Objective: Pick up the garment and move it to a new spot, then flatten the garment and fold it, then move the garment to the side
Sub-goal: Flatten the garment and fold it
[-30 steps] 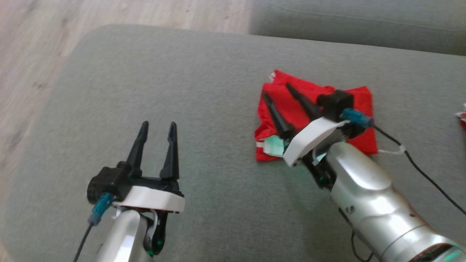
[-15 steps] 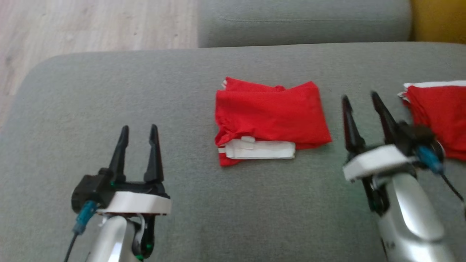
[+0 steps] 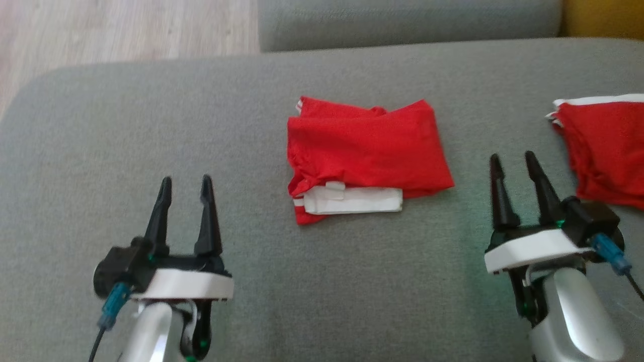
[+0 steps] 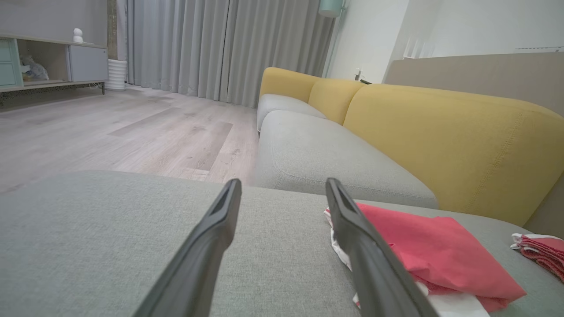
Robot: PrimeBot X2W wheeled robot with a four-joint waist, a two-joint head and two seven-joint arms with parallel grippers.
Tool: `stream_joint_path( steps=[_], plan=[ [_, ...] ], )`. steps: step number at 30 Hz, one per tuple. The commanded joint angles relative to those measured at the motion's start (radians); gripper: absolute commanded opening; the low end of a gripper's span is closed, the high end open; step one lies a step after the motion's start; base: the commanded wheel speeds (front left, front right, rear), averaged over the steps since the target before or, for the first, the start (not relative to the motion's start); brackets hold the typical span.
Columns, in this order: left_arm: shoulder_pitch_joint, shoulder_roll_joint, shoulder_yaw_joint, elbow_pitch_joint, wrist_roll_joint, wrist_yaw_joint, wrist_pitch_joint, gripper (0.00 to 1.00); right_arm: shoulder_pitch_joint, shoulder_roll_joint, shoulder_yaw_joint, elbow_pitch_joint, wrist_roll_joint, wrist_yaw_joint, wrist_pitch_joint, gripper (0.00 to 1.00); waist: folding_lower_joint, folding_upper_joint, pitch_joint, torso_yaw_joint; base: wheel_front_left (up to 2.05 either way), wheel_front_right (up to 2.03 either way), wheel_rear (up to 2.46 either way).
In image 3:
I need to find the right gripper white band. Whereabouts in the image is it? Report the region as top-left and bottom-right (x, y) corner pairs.
(483, 150), (595, 276)

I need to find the grey sofa back cushion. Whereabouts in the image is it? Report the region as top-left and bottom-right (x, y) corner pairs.
(257, 0), (563, 53)

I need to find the red shorts white waistband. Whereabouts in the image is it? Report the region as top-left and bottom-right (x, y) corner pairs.
(545, 94), (644, 210)

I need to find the grey sofa seat cushion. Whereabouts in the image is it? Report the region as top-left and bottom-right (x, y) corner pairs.
(0, 37), (644, 362)

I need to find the yellow cushion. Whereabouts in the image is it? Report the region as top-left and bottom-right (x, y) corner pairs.
(560, 0), (644, 41)

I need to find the red Bulls basketball jersey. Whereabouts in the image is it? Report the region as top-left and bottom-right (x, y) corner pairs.
(287, 96), (456, 226)

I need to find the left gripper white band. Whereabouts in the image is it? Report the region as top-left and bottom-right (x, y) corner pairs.
(132, 174), (235, 303)

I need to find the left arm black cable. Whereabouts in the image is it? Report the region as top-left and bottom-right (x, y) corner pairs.
(90, 282), (133, 362)

